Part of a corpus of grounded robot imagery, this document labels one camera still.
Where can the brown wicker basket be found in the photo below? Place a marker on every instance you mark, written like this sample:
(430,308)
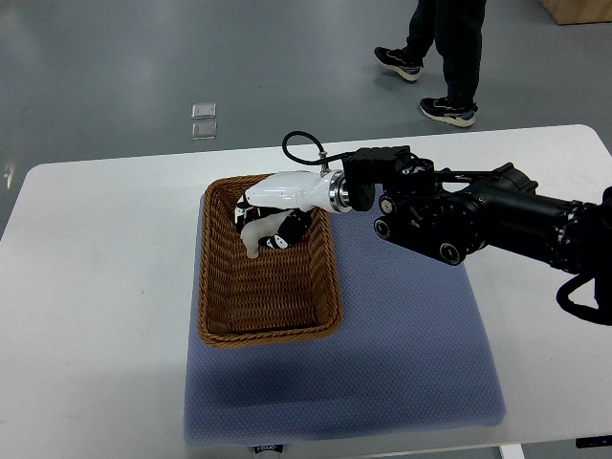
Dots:
(279,296)

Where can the walking person dark trousers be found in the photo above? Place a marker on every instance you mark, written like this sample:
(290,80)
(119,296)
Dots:
(454,27)

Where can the wooden box corner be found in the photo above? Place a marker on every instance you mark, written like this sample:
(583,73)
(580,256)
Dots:
(576,12)

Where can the black sneaker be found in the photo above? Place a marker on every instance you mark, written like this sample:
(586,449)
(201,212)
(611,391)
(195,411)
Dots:
(440,109)
(395,60)

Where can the right black sneaker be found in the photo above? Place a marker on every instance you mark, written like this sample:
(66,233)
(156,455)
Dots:
(440,109)

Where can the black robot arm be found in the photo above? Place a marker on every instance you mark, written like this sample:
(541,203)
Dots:
(447,215)

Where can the white bear figurine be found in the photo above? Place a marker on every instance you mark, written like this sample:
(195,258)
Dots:
(261,228)

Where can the black table control panel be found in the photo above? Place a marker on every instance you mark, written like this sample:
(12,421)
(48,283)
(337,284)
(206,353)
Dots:
(602,441)

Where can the blue grey textured mat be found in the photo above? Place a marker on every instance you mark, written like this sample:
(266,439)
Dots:
(411,354)

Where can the black label under table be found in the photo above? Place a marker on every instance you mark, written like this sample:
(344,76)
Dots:
(268,448)

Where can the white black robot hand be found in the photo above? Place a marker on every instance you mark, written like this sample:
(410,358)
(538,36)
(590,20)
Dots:
(299,192)

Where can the left black sneaker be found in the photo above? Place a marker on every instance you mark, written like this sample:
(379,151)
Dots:
(395,60)

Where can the upper metal floor plate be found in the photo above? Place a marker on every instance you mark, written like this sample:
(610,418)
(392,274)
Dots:
(203,110)

